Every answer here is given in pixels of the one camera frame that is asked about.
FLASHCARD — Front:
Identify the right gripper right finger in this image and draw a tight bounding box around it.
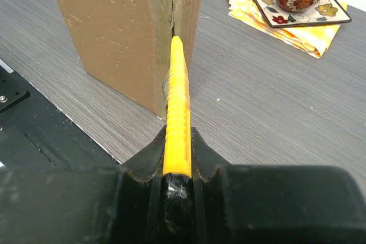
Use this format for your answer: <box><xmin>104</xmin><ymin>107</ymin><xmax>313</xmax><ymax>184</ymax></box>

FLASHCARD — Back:
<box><xmin>192</xmin><ymin>129</ymin><xmax>365</xmax><ymax>243</ymax></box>

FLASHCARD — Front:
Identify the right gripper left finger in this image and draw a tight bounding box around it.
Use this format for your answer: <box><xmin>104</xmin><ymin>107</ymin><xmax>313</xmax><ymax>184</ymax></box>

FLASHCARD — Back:
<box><xmin>1</xmin><ymin>130</ymin><xmax>165</xmax><ymax>243</ymax></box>

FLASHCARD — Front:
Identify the orange checkered folded cloth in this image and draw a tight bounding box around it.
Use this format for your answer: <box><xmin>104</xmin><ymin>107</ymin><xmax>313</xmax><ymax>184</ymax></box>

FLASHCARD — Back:
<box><xmin>228</xmin><ymin>0</ymin><xmax>348</xmax><ymax>58</ymax></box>

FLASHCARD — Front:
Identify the yellow utility knife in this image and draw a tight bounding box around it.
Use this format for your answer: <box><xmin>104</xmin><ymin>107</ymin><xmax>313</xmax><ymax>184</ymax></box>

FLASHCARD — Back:
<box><xmin>159</xmin><ymin>36</ymin><xmax>194</xmax><ymax>243</ymax></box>

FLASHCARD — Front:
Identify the square floral ceramic plate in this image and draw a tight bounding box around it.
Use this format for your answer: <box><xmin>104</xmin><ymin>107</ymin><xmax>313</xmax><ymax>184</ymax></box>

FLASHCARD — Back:
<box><xmin>252</xmin><ymin>0</ymin><xmax>352</xmax><ymax>29</ymax></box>

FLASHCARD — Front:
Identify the brown cardboard express box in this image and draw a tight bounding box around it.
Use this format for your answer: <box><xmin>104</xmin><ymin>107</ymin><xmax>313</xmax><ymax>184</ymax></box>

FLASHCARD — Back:
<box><xmin>56</xmin><ymin>0</ymin><xmax>201</xmax><ymax>117</ymax></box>

